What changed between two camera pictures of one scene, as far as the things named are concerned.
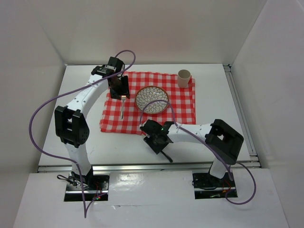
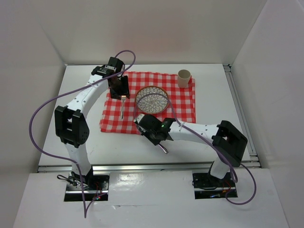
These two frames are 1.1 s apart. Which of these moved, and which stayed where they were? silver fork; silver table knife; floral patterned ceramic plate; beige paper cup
Moved: silver table knife
Stayed: silver fork; beige paper cup; floral patterned ceramic plate
